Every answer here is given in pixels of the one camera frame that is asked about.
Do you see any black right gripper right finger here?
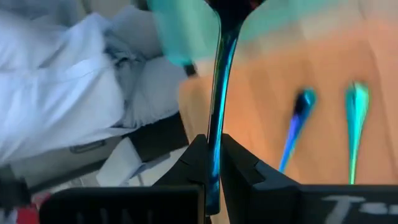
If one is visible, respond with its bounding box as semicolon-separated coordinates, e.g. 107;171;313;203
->
221;134;398;224

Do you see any orange mat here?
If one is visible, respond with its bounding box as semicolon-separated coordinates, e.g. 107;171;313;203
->
178;18;398;187

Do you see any grey box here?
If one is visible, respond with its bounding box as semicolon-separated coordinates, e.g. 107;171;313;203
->
12;136;122;189

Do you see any green mat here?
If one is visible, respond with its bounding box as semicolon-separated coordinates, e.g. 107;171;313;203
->
147;0;358;68

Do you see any iridescent rainbow utensil handle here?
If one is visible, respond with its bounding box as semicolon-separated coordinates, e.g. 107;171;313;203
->
345;81;371;185

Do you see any small white box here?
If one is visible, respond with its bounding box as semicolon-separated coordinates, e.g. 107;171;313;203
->
96;138;146;187

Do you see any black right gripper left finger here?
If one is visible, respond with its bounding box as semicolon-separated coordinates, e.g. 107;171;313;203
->
40;134;208;224

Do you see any white crumpled cloth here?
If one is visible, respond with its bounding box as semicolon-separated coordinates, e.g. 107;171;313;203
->
0;6;187;164

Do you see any rainbow iridescent metal spoon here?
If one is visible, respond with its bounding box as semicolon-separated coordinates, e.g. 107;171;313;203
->
278;88;318;174
205;0;265;215

